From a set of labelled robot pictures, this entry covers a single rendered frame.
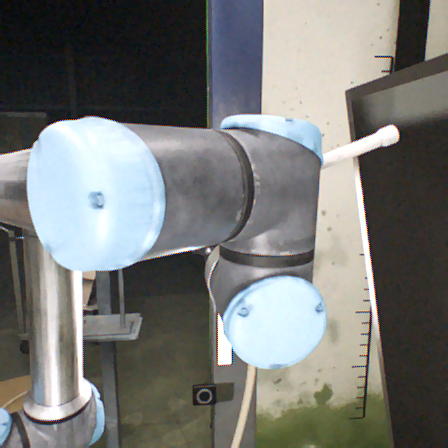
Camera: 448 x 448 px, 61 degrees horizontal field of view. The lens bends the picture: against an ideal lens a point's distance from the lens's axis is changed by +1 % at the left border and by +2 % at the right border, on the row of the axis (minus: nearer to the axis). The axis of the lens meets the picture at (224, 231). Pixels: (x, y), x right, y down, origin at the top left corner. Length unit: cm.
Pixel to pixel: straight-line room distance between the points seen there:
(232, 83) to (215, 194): 122
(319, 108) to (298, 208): 121
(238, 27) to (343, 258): 95
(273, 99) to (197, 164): 124
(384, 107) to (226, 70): 63
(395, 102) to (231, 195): 82
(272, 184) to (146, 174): 11
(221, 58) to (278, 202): 119
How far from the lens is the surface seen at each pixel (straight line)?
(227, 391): 172
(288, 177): 30
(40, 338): 92
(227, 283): 34
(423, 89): 108
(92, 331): 164
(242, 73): 146
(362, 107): 100
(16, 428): 105
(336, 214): 155
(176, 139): 24
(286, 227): 31
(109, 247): 21
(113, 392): 197
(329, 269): 159
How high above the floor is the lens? 148
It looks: 11 degrees down
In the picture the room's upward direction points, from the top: straight up
